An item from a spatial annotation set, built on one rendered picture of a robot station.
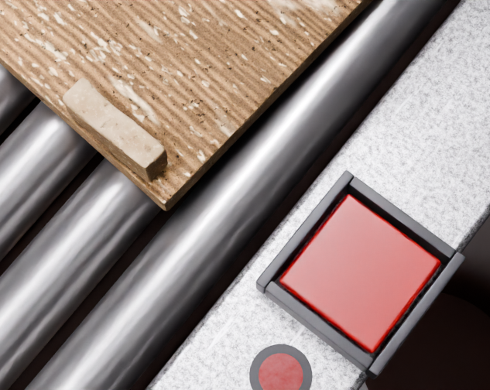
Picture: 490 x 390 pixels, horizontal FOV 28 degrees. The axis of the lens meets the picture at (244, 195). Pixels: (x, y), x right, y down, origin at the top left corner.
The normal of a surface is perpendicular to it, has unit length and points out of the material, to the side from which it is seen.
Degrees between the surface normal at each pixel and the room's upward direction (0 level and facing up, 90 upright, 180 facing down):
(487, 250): 87
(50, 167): 41
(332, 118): 49
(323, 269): 0
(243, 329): 0
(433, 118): 0
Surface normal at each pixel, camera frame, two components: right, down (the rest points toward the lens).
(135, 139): -0.04, -0.21
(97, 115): 0.15, -0.40
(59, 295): 0.50, 0.17
